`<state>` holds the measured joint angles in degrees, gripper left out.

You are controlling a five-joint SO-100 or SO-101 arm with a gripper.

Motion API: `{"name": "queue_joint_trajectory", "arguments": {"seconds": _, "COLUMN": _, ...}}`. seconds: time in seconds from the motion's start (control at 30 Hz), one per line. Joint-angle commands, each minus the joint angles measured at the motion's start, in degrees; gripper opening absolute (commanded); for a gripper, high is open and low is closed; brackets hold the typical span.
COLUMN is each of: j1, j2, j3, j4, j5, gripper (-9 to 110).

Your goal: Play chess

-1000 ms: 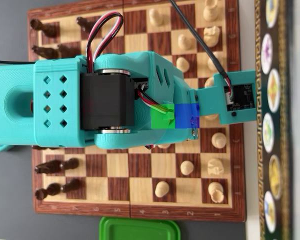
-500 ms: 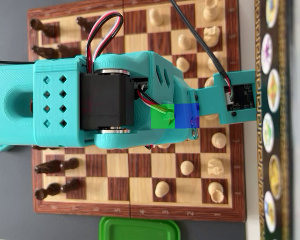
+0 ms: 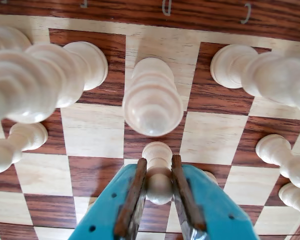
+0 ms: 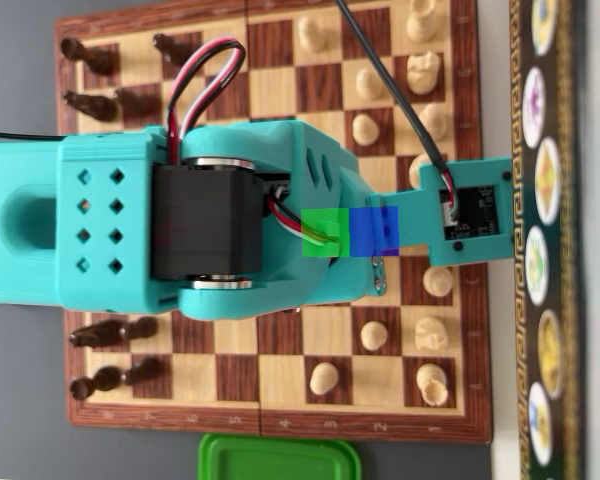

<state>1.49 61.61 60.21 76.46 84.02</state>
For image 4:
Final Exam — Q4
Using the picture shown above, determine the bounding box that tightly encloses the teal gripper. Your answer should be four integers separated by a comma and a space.
329, 164, 387, 304

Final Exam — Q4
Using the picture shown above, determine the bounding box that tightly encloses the light wooden chess pawn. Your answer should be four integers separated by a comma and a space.
360, 320, 389, 351
309, 361, 339, 396
352, 112, 380, 147
298, 15, 328, 52
355, 67, 385, 101

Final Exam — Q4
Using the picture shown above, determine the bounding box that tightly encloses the light wooden chess bishop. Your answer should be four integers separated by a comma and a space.
415, 102, 449, 144
423, 264, 455, 300

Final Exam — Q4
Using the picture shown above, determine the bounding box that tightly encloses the light wooden chess knight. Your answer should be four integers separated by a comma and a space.
407, 51, 441, 96
413, 315, 450, 352

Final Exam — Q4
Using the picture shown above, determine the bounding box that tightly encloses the light wooden chess king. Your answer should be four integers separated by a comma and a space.
408, 152, 437, 194

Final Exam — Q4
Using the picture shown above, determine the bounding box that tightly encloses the light wooden chess rook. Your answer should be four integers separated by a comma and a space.
415, 363, 450, 407
407, 0, 439, 44

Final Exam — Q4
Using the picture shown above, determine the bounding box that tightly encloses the dark wooden chess pawn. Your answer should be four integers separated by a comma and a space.
124, 315, 160, 342
114, 85, 164, 119
152, 33, 204, 66
122, 356, 165, 386

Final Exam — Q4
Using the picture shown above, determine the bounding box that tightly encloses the dark wooden chess rook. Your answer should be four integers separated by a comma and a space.
59, 37, 120, 76
68, 366, 124, 401

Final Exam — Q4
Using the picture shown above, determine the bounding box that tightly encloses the wooden chessboard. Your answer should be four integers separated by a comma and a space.
53, 0, 494, 446

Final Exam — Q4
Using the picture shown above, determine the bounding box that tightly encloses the dark box with round pictures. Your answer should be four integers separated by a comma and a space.
508, 0, 589, 480

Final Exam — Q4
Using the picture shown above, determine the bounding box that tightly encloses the green plastic lid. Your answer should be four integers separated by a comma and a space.
197, 432, 362, 480

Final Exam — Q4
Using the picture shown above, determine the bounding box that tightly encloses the red white black servo cable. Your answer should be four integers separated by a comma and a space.
267, 192, 344, 247
165, 37, 247, 166

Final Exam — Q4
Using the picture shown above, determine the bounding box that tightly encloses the black camera cable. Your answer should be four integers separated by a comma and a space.
333, 0, 459, 216

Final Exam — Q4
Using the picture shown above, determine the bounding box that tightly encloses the thin black cable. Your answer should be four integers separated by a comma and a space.
0, 129, 66, 140

